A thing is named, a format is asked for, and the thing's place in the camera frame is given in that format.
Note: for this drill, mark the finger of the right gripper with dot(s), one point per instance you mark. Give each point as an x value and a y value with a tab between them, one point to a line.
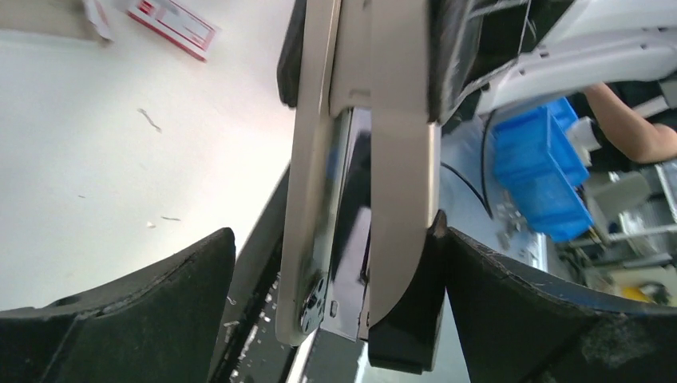
472	41
289	63

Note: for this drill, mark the staple box tray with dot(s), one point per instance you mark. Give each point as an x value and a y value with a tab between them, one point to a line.
73	19

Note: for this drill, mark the blue plastic storage bin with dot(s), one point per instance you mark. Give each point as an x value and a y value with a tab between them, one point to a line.
535	162

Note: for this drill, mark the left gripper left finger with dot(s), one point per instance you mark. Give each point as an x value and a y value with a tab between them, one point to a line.
157	324

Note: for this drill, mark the silver white stapler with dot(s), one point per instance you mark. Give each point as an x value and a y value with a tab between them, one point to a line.
358	257

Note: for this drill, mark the person bare forearm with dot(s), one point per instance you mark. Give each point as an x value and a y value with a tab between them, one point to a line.
637	138

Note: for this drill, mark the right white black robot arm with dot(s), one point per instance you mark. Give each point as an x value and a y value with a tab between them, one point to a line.
429	56

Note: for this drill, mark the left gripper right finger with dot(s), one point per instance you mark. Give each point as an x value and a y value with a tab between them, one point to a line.
519	324

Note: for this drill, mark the red white staple box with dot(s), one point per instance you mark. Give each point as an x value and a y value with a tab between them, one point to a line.
177	24

